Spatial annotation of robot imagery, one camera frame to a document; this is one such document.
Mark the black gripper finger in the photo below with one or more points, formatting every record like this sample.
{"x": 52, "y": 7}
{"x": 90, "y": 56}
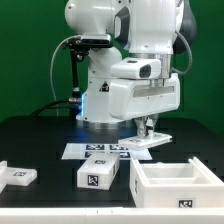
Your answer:
{"x": 141, "y": 127}
{"x": 151, "y": 123}

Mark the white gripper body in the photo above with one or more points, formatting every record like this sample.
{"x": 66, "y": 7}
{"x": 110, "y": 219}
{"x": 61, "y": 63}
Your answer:
{"x": 138, "y": 98}

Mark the white cabinet body box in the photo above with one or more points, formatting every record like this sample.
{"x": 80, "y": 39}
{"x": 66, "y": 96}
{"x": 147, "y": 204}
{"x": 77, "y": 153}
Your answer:
{"x": 175, "y": 185}

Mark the white door panel with tags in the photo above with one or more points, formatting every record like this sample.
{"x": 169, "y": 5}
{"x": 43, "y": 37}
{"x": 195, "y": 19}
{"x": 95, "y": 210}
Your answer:
{"x": 16, "y": 176}

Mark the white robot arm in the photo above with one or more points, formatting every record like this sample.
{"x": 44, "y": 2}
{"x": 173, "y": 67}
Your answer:
{"x": 130, "y": 44}

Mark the white cabinet top block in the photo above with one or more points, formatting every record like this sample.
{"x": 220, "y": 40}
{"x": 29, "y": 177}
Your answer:
{"x": 98, "y": 171}

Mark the white tag sheet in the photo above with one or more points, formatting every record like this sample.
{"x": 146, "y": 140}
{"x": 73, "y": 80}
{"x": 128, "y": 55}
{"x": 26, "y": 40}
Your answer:
{"x": 81, "y": 151}

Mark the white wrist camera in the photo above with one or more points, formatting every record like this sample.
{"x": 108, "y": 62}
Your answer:
{"x": 136, "y": 68}

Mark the black camera stand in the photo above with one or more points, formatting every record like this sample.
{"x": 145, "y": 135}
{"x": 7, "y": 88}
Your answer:
{"x": 76, "y": 66}

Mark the white table border rail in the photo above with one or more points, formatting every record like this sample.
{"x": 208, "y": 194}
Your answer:
{"x": 110, "y": 216}

